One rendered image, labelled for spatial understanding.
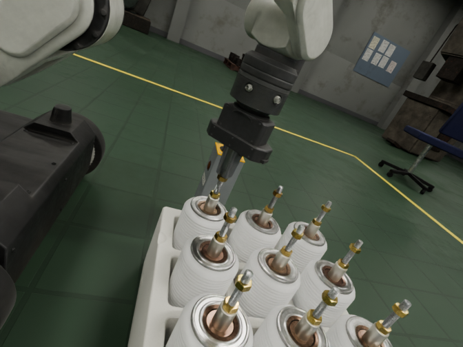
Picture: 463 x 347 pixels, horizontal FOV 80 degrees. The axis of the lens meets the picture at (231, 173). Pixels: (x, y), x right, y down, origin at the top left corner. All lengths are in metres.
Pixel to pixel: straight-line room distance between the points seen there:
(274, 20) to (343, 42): 8.44
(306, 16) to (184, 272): 0.38
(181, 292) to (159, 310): 0.04
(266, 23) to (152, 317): 0.44
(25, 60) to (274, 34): 0.36
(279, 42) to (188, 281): 0.37
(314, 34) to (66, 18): 0.34
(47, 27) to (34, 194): 0.27
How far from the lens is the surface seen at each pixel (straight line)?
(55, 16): 0.49
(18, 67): 0.53
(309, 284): 0.55
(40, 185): 0.61
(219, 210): 0.55
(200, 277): 0.43
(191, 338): 0.36
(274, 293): 0.48
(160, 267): 0.50
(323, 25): 0.43
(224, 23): 7.82
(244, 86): 0.43
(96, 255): 0.75
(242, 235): 0.56
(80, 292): 0.68
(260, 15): 0.46
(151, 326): 0.44
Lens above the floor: 0.54
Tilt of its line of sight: 24 degrees down
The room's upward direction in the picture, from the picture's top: 24 degrees clockwise
